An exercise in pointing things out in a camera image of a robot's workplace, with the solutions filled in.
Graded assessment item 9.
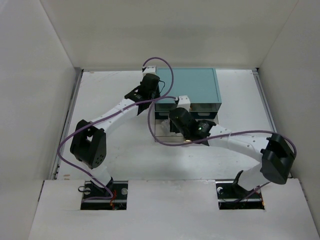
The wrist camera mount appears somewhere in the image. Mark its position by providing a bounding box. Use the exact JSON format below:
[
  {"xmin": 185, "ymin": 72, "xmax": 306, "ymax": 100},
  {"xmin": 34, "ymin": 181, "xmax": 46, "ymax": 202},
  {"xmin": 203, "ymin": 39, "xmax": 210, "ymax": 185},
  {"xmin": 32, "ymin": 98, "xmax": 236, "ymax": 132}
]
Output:
[
  {"xmin": 176, "ymin": 95, "xmax": 191, "ymax": 112},
  {"xmin": 142, "ymin": 65, "xmax": 157, "ymax": 76}
]

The clear drawer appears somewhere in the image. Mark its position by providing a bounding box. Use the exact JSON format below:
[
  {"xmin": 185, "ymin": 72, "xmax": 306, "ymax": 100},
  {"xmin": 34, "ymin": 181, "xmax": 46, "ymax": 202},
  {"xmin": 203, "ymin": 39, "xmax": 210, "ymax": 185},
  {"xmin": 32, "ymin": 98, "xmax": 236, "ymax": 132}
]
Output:
[
  {"xmin": 155, "ymin": 103, "xmax": 222, "ymax": 112},
  {"xmin": 152, "ymin": 111, "xmax": 220, "ymax": 144}
]

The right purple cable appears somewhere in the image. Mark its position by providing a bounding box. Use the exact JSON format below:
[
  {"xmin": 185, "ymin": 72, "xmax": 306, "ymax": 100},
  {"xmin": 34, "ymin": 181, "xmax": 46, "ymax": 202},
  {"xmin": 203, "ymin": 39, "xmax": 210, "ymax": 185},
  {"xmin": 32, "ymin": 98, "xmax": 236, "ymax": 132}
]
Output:
[{"xmin": 148, "ymin": 96, "xmax": 298, "ymax": 202}]

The clear plastic bottle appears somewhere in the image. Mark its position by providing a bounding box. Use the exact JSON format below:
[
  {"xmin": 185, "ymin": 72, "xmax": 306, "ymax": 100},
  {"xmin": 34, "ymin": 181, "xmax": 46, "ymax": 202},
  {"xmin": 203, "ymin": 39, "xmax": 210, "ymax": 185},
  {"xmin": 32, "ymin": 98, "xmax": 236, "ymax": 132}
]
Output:
[{"xmin": 160, "ymin": 119, "xmax": 171, "ymax": 136}]

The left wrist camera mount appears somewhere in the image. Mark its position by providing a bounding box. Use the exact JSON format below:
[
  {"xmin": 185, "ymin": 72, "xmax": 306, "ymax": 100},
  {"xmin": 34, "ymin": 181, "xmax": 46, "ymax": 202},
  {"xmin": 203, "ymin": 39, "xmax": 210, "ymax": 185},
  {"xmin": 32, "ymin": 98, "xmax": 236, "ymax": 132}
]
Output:
[{"xmin": 142, "ymin": 65, "xmax": 157, "ymax": 76}]

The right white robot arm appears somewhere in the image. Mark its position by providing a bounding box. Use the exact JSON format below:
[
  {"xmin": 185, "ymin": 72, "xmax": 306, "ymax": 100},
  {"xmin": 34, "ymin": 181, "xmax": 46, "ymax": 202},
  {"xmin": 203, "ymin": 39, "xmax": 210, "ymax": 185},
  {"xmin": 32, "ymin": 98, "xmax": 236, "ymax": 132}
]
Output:
[{"xmin": 169, "ymin": 107, "xmax": 297, "ymax": 198}]

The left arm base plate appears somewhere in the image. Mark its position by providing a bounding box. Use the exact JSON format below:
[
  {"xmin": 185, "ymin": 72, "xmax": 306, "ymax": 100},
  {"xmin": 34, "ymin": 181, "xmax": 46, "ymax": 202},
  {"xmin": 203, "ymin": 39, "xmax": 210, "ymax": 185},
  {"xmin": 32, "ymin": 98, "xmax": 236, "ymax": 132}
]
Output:
[{"xmin": 78, "ymin": 181, "xmax": 129, "ymax": 211}]

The left aluminium rail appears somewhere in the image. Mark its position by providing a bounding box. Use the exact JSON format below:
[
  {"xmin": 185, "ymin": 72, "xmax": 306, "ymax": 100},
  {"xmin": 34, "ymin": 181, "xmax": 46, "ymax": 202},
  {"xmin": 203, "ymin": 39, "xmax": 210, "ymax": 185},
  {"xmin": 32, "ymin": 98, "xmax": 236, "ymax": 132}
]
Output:
[{"xmin": 49, "ymin": 67, "xmax": 84, "ymax": 180}]

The right aluminium rail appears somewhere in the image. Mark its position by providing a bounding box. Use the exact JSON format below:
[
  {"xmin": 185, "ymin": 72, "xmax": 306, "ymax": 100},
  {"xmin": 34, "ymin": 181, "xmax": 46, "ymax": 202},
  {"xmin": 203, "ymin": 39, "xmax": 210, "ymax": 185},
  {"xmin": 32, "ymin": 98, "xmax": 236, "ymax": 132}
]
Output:
[{"xmin": 251, "ymin": 67, "xmax": 292, "ymax": 178}]

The teal drawer box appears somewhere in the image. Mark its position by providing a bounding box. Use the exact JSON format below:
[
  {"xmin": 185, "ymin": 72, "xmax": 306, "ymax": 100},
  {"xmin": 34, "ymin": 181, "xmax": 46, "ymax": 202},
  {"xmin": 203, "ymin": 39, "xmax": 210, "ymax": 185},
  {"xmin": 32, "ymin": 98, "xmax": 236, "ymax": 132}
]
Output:
[{"xmin": 156, "ymin": 68, "xmax": 222, "ymax": 120}]

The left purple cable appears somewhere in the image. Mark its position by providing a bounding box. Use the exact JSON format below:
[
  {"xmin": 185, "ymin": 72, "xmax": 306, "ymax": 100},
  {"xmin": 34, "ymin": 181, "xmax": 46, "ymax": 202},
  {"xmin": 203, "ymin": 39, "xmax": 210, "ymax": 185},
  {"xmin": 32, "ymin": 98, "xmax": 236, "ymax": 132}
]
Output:
[{"xmin": 57, "ymin": 56, "xmax": 174, "ymax": 204}]

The purple cable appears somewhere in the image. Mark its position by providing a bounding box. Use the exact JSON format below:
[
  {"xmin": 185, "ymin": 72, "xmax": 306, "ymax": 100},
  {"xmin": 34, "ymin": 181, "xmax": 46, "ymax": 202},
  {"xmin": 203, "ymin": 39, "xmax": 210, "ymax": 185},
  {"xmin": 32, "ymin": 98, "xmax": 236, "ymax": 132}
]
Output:
[
  {"xmin": 148, "ymin": 96, "xmax": 298, "ymax": 202},
  {"xmin": 57, "ymin": 56, "xmax": 174, "ymax": 204}
]

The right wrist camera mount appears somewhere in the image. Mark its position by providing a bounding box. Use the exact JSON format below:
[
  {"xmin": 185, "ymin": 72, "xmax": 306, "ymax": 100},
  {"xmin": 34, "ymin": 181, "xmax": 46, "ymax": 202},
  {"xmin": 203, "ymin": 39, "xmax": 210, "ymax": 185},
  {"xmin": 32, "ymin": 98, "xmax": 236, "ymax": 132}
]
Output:
[{"xmin": 176, "ymin": 95, "xmax": 191, "ymax": 112}]

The aluminium rail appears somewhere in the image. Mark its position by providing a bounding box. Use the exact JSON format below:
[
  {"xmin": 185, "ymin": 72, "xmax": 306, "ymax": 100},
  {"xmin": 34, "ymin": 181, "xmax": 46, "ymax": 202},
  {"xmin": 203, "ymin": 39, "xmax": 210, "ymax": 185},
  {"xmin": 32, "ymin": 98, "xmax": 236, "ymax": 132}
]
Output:
[
  {"xmin": 251, "ymin": 67, "xmax": 292, "ymax": 178},
  {"xmin": 49, "ymin": 67, "xmax": 84, "ymax": 180}
]

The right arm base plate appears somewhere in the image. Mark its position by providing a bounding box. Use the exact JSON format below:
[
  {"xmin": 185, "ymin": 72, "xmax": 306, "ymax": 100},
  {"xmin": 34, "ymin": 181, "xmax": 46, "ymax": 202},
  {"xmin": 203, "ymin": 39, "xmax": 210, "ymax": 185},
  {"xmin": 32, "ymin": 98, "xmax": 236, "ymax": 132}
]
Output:
[{"xmin": 216, "ymin": 181, "xmax": 265, "ymax": 210}]

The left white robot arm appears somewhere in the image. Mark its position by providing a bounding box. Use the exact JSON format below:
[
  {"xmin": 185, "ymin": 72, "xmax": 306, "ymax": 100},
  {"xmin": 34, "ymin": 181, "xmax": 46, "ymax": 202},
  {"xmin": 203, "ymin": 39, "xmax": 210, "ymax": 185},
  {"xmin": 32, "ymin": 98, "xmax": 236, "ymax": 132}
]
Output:
[{"xmin": 70, "ymin": 73, "xmax": 160, "ymax": 200}]

